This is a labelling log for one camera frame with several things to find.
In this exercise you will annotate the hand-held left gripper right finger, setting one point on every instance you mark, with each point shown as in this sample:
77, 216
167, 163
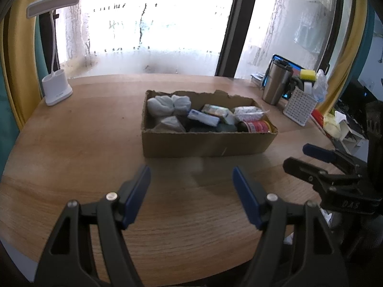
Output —
247, 198

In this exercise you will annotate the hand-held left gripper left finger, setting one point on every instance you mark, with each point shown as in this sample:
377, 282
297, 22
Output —
136, 197

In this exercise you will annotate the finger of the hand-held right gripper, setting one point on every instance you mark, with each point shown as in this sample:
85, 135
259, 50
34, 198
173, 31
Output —
318, 151
302, 170

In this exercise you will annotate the red metal can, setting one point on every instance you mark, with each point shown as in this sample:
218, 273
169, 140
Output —
257, 126

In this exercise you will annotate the grey socks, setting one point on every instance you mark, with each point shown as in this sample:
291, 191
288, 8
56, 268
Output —
227, 128

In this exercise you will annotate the cardboard box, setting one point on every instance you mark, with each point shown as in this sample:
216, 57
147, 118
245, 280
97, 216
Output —
194, 146

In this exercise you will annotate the clear bag of cotton swabs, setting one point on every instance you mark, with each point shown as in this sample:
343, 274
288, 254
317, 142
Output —
248, 113

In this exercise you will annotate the clear plastic bag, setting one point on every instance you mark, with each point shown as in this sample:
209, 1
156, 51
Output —
170, 124

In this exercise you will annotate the cartoon printed tissue pack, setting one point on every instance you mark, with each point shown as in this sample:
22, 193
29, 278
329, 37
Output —
218, 112

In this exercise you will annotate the blue tissue pack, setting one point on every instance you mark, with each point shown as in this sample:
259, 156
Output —
203, 118

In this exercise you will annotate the white socks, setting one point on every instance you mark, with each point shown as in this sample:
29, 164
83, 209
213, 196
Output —
163, 104

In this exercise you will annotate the crumpled yellow tissue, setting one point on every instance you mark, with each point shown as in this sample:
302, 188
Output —
333, 124

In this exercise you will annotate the flat red box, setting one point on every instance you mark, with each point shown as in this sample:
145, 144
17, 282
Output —
317, 115

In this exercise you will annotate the white cardboard carton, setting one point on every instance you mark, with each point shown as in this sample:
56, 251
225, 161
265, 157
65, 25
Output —
354, 136

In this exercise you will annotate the white perforated plastic basket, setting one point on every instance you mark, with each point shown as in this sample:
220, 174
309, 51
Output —
299, 107

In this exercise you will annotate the thin plastic bag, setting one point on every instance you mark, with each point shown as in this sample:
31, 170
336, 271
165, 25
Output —
320, 86

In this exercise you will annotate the white foam block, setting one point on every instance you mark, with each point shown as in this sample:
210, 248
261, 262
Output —
308, 87

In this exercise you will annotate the dark cloth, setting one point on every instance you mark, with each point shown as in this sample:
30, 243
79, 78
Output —
296, 82

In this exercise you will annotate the yellow sponge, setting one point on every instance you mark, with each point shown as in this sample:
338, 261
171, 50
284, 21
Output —
308, 74

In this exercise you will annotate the stainless steel tumbler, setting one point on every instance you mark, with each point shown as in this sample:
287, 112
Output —
275, 86

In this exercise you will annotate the tablet with blue screen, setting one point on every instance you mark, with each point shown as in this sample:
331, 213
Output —
294, 68

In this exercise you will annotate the yellow curtain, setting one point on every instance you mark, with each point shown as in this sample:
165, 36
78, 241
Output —
18, 65
356, 36

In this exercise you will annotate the teal curtain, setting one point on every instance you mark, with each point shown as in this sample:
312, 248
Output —
7, 110
369, 36

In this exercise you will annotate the white desk lamp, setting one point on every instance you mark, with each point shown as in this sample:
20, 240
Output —
56, 89

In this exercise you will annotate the black window frame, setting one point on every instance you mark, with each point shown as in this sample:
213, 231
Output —
236, 21

